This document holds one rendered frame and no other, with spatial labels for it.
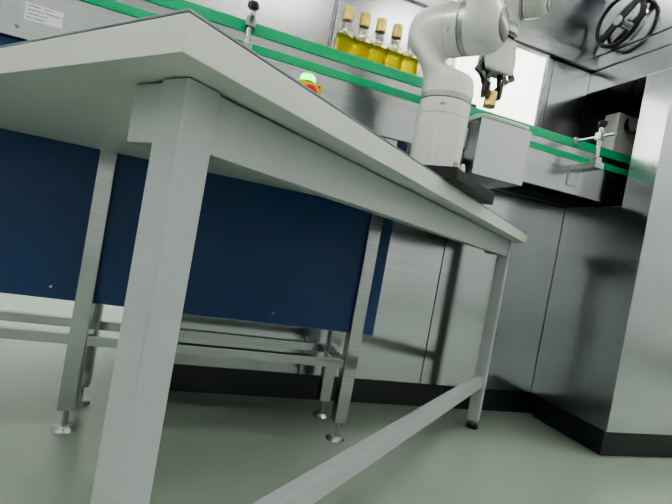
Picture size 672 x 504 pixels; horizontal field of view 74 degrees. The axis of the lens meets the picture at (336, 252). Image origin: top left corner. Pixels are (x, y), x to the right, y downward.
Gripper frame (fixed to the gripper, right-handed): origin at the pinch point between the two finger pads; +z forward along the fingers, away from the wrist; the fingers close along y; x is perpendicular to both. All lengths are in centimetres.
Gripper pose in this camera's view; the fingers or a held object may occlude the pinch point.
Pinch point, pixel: (491, 91)
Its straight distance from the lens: 145.1
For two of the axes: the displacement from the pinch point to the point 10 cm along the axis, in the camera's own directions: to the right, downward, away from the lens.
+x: 3.2, 0.8, -9.4
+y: -9.3, -1.6, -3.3
